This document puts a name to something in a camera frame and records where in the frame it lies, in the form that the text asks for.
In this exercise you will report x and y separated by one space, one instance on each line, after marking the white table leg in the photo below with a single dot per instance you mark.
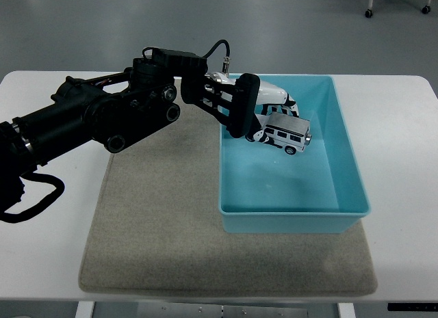
346 311
83 310

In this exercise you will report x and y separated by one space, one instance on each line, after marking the black table control panel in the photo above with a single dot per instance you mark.
412 307

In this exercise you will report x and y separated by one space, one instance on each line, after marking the light blue plastic box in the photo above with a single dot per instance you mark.
284 184

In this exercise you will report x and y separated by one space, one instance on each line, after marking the beige felt mat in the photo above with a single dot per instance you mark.
154 222

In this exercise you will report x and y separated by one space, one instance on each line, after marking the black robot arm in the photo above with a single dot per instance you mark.
68 119

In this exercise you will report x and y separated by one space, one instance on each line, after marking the white cart leg with caster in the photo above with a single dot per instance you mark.
426 3
369 3

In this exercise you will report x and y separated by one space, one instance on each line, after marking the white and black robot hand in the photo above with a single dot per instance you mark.
272 94

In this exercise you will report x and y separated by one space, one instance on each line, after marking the white toy car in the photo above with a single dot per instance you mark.
289 133

